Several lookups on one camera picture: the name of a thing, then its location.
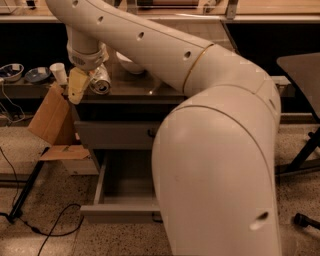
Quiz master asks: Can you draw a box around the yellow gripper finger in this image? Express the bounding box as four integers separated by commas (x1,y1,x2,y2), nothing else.
68,67,90,105

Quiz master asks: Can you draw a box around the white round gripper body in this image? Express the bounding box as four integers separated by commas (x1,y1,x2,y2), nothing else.
67,43,109,71

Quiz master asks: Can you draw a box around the green 7up can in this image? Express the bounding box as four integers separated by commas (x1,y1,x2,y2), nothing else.
89,64,111,95

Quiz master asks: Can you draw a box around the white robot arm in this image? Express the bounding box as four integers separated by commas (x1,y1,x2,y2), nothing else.
46,0,282,256

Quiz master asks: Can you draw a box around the closed upper grey drawer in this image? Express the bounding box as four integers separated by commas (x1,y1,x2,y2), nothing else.
74,121,160,150

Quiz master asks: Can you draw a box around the grey drawer cabinet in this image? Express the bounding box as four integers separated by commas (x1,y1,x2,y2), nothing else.
63,20,241,174

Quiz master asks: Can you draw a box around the open lower grey drawer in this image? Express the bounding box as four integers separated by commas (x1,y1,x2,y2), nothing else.
80,150,162,223

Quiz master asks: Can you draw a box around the white paper cup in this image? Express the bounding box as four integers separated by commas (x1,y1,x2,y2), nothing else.
49,63,68,85

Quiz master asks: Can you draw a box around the blue bowl with sponge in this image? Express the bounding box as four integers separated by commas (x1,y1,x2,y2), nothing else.
24,67,51,84

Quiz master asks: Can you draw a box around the brown cardboard box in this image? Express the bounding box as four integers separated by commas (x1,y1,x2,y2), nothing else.
28,82,99,175

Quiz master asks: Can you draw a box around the blue white bowl left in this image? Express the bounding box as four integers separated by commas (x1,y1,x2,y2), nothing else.
0,63,24,82

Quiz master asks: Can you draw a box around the black left stand leg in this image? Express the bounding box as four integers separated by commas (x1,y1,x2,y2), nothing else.
6,160,44,223

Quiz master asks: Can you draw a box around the black metal stand base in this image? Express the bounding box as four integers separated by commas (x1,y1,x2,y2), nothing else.
275,113,320,175

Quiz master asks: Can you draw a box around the black caster wheel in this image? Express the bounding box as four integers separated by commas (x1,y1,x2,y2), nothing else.
293,213,320,230

